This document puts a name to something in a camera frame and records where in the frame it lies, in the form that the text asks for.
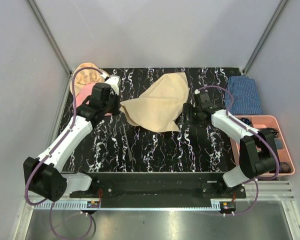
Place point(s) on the teal patterned rolled sock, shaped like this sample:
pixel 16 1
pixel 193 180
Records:
pixel 274 131

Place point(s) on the blue checkered folded cloth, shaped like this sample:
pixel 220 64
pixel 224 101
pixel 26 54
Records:
pixel 246 97

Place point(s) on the aluminium frame post left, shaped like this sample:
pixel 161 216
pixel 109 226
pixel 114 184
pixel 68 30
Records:
pixel 47 32

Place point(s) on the grey blue rolled sock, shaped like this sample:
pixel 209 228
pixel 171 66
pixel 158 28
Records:
pixel 279 144

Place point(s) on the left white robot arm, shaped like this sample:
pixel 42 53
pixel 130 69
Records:
pixel 43 175

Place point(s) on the beige cloth napkin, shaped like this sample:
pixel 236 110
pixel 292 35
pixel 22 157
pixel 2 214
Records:
pixel 160 105

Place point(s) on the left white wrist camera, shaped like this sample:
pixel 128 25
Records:
pixel 112 80

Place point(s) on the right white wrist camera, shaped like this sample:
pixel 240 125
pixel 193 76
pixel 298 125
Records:
pixel 199 92

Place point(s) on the pink divided organizer tray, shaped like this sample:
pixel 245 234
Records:
pixel 268 121

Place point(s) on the beige bucket hat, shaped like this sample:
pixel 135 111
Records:
pixel 88 76

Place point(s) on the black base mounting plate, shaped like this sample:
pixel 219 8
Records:
pixel 196 184

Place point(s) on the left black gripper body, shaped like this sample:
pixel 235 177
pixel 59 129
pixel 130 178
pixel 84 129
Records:
pixel 113 105

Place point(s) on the dark patterned rolled sock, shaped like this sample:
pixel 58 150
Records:
pixel 284 168

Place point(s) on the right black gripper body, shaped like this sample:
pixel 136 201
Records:
pixel 194 119

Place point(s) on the aluminium frame post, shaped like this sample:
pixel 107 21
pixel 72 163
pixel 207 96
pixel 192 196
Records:
pixel 47 32
pixel 265 34

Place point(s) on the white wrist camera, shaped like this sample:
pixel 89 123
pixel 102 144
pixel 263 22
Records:
pixel 112 80
pixel 199 92

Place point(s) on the slotted aluminium rail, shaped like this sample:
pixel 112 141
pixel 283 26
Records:
pixel 198 201

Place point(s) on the pink baseball cap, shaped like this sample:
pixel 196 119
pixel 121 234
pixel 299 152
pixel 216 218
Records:
pixel 86 96

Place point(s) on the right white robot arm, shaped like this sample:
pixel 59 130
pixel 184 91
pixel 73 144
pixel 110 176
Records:
pixel 257 148

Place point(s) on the aluminium frame post right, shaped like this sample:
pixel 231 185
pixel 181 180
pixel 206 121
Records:
pixel 265 34

